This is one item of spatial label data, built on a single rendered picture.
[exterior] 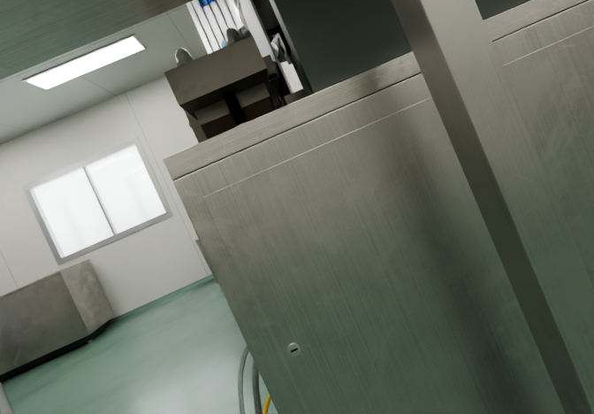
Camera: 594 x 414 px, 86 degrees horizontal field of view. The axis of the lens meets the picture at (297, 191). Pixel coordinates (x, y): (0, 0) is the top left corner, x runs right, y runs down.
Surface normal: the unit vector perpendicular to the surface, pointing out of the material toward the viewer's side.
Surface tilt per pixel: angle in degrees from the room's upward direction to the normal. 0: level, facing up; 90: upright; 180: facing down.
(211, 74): 90
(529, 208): 90
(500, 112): 90
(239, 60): 90
